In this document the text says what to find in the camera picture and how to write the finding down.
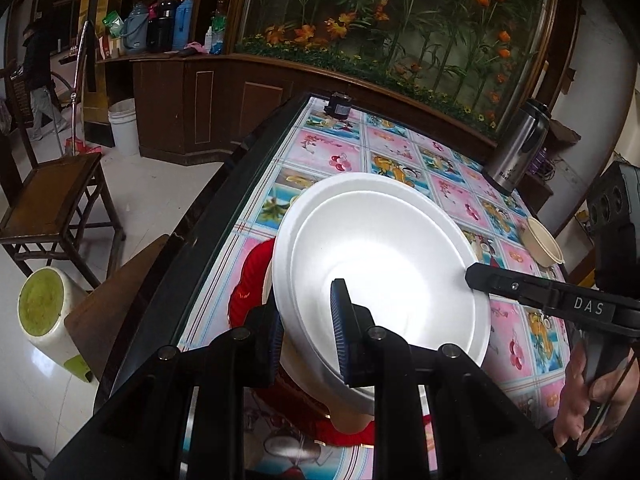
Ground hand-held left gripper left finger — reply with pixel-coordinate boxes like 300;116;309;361
45;302;286;480

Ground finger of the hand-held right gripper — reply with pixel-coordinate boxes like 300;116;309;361
465;262;621;328

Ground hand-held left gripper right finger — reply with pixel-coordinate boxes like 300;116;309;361
330;278;573;480

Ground large white foam bowl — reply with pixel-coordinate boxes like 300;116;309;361
271;172;492;416

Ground red glass plate white label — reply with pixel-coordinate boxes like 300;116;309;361
227;237;376;441

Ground person's right hand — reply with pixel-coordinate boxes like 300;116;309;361
552;345;640;456

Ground wooden side table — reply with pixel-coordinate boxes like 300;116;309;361
520;125;583;213

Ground stainless steel thermos jug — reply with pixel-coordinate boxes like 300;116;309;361
482;99;552;196

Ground white stool green cushion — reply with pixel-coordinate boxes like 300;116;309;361
17;266;97;386

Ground small black device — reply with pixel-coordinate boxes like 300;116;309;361
324;92;353;121

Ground white plastic bucket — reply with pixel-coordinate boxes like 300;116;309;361
107;98;139;157

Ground curved wooden cabinet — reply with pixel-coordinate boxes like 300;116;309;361
131;52;506;167

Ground mop with metal pole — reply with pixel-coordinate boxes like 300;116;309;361
64;20;102;157

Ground blue thermos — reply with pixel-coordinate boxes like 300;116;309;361
172;0;195;52

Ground black thermos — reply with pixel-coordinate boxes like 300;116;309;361
146;0;181;54

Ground green packet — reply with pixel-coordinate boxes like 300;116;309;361
102;10;125;39

